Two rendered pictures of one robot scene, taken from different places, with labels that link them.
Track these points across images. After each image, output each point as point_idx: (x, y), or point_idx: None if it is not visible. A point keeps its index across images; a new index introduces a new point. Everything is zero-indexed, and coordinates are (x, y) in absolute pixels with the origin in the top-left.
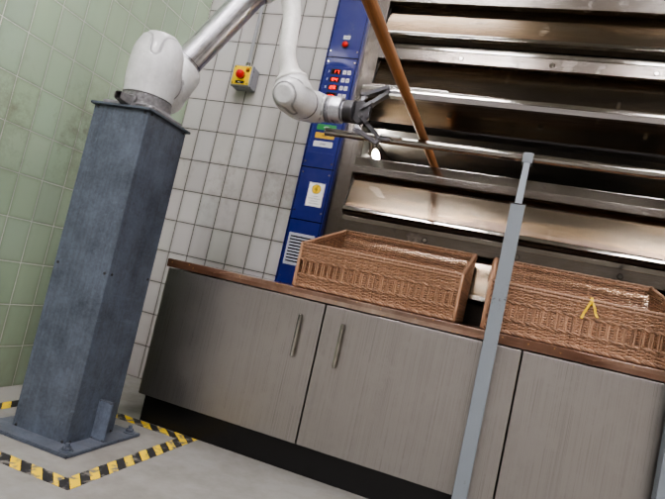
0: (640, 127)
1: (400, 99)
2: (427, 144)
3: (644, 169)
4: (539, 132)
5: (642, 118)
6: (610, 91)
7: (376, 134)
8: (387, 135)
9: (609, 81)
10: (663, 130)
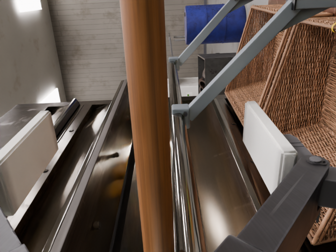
0: (108, 144)
1: (39, 170)
2: (191, 224)
3: (171, 69)
4: (100, 238)
5: (100, 139)
6: (54, 197)
7: (302, 172)
8: (272, 129)
9: (40, 204)
10: (111, 136)
